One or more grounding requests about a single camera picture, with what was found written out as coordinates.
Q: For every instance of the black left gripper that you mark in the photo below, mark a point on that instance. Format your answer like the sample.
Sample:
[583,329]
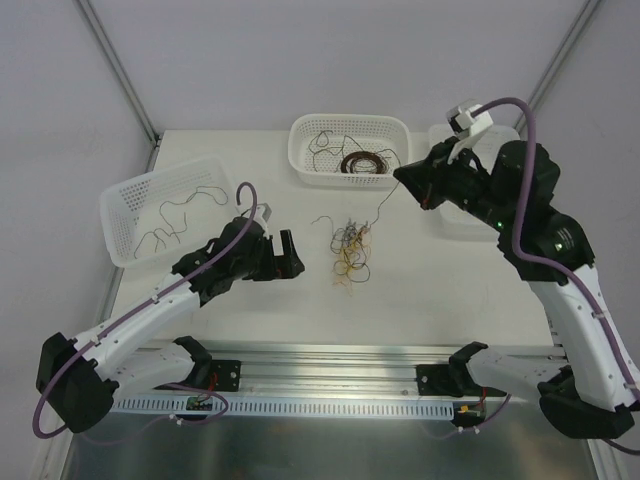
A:
[273,257]

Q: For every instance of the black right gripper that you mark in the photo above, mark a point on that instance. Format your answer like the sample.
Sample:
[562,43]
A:
[435,176]

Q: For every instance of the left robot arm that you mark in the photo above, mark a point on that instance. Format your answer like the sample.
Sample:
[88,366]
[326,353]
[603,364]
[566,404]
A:
[81,378]

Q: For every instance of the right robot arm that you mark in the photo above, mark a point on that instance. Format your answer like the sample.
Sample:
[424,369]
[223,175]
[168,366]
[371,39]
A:
[589,396]

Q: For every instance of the white perforated basket right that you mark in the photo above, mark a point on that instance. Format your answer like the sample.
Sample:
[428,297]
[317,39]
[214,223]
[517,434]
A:
[456,224]

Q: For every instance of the white perforated basket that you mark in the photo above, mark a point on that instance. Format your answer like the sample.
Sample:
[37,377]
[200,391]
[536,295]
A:
[348,150]
[456,224]
[164,213]

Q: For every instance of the white perforated basket left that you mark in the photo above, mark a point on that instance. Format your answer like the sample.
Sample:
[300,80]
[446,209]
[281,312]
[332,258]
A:
[164,213]

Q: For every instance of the white perforated basket middle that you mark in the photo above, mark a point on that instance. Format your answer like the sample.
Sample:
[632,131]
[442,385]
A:
[348,150]

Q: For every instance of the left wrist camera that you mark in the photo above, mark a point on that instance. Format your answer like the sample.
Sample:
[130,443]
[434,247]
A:
[262,215]

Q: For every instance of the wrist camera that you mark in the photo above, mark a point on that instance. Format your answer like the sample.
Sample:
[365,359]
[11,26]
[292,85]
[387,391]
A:
[467,126]
[262,215]

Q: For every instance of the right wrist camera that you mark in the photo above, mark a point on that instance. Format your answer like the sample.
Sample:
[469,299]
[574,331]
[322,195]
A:
[467,126]

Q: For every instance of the aluminium mounting rail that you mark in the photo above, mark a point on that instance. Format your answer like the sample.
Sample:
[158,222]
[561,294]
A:
[329,371]

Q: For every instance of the white slotted cable duct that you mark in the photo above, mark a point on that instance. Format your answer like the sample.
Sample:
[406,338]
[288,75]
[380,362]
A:
[156,404]

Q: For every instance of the aluminium frame post left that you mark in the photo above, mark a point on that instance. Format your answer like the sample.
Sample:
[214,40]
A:
[105,45]

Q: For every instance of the aluminium frame post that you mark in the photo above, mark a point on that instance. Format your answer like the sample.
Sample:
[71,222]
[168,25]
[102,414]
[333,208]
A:
[105,45]
[568,44]

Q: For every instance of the aluminium frame post right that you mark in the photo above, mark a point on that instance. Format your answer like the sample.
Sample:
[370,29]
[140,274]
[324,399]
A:
[568,44]

